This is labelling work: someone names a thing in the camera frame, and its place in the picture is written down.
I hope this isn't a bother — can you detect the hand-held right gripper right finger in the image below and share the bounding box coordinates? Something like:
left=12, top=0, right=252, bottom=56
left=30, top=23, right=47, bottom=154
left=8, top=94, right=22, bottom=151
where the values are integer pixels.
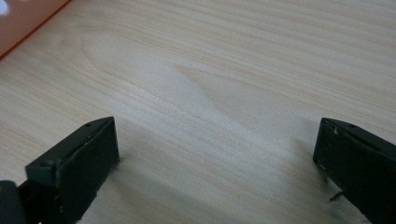
left=312, top=117, right=396, bottom=224

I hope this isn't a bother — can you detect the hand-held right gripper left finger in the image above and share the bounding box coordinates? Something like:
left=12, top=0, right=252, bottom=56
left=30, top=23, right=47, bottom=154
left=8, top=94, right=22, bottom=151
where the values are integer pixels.
left=18, top=116, right=120, bottom=224

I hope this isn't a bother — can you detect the orange flat board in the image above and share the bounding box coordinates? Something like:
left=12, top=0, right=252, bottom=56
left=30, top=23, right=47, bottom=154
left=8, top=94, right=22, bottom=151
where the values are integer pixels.
left=0, top=0, right=73, bottom=60

